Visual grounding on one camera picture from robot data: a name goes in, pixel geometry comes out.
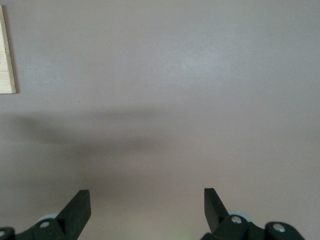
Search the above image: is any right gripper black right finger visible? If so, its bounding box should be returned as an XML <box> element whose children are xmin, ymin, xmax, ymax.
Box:
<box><xmin>203</xmin><ymin>187</ymin><xmax>305</xmax><ymax>240</ymax></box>

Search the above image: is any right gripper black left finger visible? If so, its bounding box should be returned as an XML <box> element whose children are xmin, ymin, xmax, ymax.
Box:
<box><xmin>0</xmin><ymin>189</ymin><xmax>92</xmax><ymax>240</ymax></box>

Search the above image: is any wooden cutting board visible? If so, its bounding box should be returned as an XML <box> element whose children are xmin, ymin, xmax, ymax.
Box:
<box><xmin>0</xmin><ymin>4</ymin><xmax>20</xmax><ymax>95</ymax></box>

